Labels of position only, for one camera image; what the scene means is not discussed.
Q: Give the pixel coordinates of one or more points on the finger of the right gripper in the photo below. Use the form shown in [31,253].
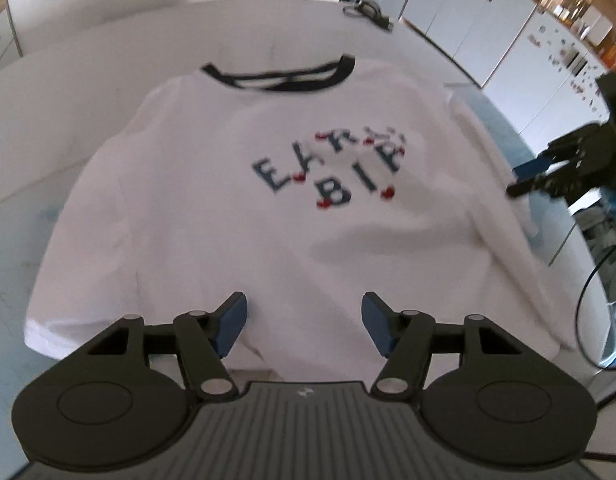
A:
[539,168]
[532,185]

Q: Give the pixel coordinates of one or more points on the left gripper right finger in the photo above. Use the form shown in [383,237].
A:
[403,339]

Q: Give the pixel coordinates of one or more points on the white drawer unit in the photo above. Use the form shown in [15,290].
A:
[10,50]

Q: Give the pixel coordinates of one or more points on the white printed t-shirt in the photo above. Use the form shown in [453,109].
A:
[303,190]

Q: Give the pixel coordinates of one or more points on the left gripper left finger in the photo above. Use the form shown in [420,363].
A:
[203,340]

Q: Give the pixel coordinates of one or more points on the white cabinet row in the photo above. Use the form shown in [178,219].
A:
[539,75]

